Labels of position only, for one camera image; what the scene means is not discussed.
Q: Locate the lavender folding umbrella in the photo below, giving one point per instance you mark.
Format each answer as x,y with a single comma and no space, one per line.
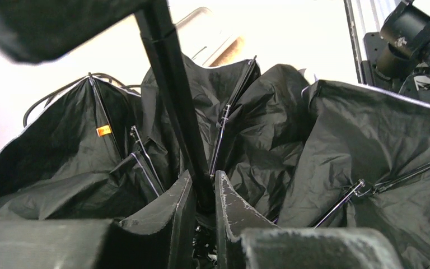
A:
321,155

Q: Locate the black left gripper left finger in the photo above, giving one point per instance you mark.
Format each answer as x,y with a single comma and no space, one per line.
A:
157,236

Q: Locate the aluminium extrusion rail frame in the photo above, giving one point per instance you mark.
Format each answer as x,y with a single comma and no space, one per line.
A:
354,40

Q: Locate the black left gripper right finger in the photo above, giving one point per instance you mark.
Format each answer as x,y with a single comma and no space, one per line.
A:
246,239

